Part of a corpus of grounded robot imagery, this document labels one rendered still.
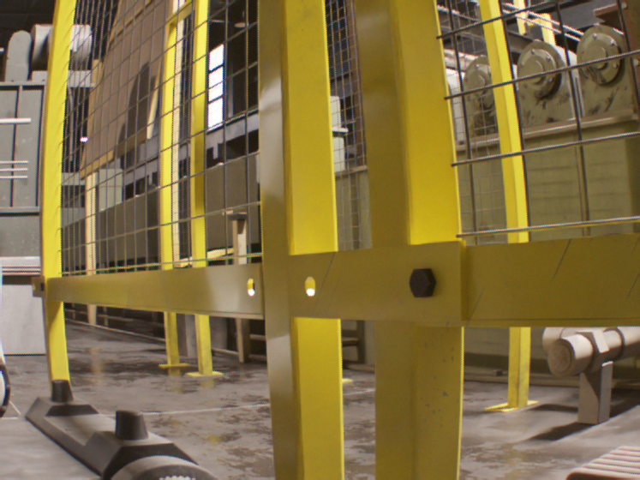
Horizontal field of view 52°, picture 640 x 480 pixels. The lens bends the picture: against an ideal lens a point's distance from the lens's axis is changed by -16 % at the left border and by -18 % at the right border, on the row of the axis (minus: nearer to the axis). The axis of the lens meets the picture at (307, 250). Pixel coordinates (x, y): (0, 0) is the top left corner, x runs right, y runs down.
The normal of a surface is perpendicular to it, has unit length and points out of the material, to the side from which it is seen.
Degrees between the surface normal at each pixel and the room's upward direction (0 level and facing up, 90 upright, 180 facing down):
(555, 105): 90
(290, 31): 90
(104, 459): 45
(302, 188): 90
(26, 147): 90
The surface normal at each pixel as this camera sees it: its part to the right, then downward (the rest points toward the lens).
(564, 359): -0.85, 0.02
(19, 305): 0.52, -0.05
